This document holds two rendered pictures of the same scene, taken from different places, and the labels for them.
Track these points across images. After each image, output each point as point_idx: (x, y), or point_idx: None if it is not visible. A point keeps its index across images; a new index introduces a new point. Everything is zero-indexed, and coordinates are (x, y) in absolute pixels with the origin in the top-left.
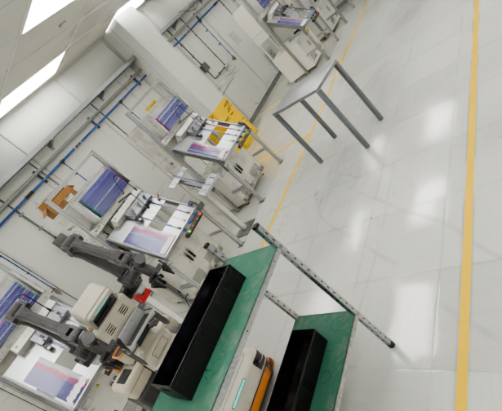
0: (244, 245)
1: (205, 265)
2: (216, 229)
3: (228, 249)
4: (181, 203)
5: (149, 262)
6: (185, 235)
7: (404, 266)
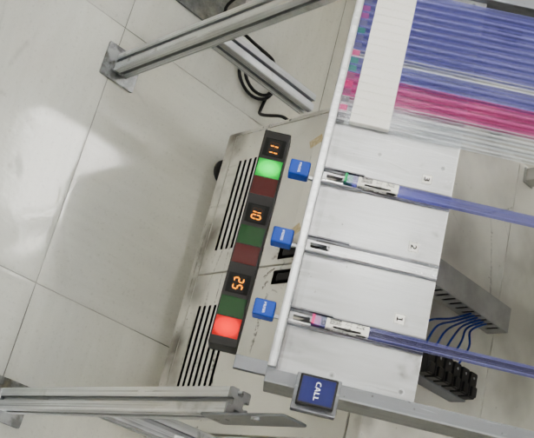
0: None
1: (220, 277)
2: (157, 432)
3: (111, 433)
4: (396, 401)
5: None
6: (286, 137)
7: None
